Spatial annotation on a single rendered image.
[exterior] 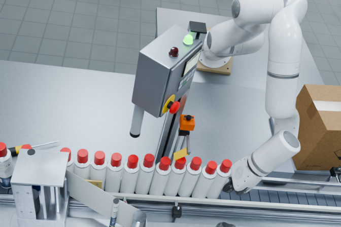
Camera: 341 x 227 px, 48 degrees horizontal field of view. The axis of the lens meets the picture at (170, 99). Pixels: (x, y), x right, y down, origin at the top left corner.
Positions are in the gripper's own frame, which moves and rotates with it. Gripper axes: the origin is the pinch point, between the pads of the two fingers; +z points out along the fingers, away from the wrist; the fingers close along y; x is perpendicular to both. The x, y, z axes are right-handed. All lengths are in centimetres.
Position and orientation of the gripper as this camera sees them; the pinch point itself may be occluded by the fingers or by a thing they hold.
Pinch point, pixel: (229, 187)
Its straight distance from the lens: 140.9
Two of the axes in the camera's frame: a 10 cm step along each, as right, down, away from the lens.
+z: -5.1, 6.0, 6.2
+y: 0.3, 7.3, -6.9
